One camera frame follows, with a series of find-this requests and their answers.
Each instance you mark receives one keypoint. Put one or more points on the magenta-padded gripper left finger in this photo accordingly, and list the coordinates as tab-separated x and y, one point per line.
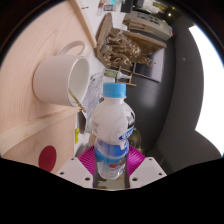
75	170

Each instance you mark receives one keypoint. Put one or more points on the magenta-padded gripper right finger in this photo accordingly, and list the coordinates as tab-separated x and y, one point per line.
148	170

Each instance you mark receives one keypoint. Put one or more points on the white blue-capped drink bottle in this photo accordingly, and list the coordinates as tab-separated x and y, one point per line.
113	126

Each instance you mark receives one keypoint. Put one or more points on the flat round red coaster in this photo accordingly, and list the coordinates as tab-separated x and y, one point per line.
46	159

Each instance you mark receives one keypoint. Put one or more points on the small yellow object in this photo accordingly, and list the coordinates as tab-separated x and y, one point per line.
76	135

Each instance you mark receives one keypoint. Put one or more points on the beige canvas mat wooden slats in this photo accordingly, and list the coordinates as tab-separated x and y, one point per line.
30	126

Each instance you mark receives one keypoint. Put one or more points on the wooden stirring stick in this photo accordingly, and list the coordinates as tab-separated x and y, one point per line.
76	100

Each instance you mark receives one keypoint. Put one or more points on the printed newspaper sheet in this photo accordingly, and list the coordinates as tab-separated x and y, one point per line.
90	96

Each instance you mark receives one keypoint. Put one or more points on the wooden easel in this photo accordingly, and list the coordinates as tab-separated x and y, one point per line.
128	83

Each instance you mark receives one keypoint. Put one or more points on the white ceramic mug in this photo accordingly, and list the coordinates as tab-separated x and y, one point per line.
53	80

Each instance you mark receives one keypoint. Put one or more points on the small green-labelled plastic bottle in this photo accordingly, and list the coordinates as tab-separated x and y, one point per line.
111	73

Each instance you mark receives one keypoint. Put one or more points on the long ceiling light strip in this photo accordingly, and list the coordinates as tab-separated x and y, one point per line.
210	83

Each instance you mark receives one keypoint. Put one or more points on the gold sculpture on wooden base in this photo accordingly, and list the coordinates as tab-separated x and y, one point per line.
120	50

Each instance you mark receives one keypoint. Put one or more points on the beige cabinet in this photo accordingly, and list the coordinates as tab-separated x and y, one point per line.
150	23

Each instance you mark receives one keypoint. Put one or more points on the large black box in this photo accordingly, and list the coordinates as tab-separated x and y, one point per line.
126	6

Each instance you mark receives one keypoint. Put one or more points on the black wall screen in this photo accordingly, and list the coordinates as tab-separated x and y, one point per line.
150	66

